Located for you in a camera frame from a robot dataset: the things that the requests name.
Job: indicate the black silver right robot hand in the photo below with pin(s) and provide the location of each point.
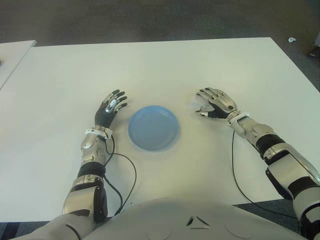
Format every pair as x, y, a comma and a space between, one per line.
223, 105

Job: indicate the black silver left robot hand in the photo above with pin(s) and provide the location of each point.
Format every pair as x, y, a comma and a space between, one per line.
105, 117

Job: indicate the white charger with prongs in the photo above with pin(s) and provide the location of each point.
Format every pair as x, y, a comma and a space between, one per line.
197, 102

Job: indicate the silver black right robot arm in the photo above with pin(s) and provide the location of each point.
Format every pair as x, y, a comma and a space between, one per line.
287, 170

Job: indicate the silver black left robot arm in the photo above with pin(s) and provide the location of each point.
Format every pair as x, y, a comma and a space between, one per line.
80, 195

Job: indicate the blue round plate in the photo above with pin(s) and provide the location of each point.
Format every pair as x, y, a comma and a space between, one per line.
153, 128

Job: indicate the small white floor object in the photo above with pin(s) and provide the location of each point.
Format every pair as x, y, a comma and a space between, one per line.
291, 40

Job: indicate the dark shoe with white sock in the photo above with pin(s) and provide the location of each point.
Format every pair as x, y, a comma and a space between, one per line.
314, 52

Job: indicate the white side table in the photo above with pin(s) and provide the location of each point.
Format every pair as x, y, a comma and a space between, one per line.
12, 57

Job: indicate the grey robot torso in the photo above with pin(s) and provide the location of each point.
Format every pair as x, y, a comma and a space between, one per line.
195, 220

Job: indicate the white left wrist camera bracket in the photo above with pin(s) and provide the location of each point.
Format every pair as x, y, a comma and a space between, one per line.
96, 131

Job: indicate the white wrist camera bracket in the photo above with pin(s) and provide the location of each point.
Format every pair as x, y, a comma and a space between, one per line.
237, 118
96, 131

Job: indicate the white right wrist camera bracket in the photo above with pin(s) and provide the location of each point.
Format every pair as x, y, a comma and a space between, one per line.
237, 118

